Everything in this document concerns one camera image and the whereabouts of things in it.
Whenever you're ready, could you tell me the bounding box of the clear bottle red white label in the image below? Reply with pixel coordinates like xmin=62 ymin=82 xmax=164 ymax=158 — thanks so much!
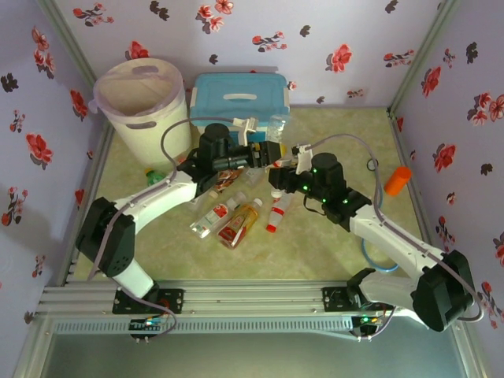
xmin=189 ymin=191 xmax=248 ymax=240

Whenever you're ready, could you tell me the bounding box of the left arm grey cable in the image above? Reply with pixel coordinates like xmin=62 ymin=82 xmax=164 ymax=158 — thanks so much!
xmin=87 ymin=116 xmax=247 ymax=283

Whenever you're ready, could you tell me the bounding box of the clear bottle green label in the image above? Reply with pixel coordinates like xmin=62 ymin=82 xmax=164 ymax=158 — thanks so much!
xmin=243 ymin=168 xmax=264 ymax=187

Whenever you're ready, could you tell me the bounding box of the aluminium frame cross rail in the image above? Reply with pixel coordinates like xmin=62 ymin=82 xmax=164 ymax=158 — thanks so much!
xmin=39 ymin=280 xmax=465 ymax=316

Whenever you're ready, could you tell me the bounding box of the green bottle yellow cap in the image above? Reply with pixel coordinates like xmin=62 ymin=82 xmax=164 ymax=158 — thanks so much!
xmin=143 ymin=167 xmax=169 ymax=188

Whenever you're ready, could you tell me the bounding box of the brown label bottle white cap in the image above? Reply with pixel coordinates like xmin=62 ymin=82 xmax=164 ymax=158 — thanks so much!
xmin=210 ymin=169 xmax=243 ymax=198

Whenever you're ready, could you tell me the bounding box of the slotted grey cable duct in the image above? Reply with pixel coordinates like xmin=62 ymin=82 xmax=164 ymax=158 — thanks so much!
xmin=50 ymin=317 xmax=355 ymax=335

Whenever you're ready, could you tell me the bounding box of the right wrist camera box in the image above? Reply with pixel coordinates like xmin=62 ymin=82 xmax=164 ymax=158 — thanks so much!
xmin=291 ymin=143 xmax=315 ymax=175

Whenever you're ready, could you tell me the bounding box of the translucent lavender bin liner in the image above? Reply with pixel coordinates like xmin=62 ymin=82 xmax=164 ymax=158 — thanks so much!
xmin=88 ymin=57 xmax=185 ymax=131

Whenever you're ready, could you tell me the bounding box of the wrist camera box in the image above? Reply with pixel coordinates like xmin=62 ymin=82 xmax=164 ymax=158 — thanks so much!
xmin=234 ymin=117 xmax=260 ymax=146
xmin=291 ymin=143 xmax=315 ymax=175

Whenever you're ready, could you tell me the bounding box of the white storage box blue lid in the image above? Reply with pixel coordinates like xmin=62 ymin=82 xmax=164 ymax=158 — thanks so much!
xmin=189 ymin=72 xmax=291 ymax=146

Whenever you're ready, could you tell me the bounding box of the white bottle red band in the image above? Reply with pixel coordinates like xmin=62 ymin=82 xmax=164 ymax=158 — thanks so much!
xmin=265 ymin=188 xmax=293 ymax=233

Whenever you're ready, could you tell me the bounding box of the amber tea bottle red label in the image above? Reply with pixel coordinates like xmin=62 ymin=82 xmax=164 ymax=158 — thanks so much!
xmin=217 ymin=198 xmax=264 ymax=250

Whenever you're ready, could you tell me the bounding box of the clear plastic water bottle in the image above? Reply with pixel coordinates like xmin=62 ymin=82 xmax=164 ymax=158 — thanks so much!
xmin=267 ymin=113 xmax=289 ymax=145

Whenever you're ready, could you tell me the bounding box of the grey base cable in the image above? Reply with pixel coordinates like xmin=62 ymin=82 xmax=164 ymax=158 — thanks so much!
xmin=129 ymin=298 xmax=179 ymax=343
xmin=354 ymin=306 xmax=397 ymax=342

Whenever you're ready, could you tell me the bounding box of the orange plastic cylinder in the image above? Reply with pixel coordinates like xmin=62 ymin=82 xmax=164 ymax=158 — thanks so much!
xmin=384 ymin=165 xmax=413 ymax=197

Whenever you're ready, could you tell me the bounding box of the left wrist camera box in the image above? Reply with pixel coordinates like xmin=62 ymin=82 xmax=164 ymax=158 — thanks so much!
xmin=234 ymin=117 xmax=260 ymax=146

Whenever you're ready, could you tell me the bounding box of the blue hose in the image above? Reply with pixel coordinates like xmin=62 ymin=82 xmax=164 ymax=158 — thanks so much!
xmin=361 ymin=169 xmax=401 ymax=275

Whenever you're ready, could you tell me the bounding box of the white speckled ribbed bin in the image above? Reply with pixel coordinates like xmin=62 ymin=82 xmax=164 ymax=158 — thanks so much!
xmin=88 ymin=57 xmax=194 ymax=169

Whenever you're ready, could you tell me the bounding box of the aluminium frame post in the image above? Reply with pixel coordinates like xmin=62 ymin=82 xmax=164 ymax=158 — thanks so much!
xmin=387 ymin=0 xmax=462 ymax=113
xmin=35 ymin=0 xmax=99 ymax=94

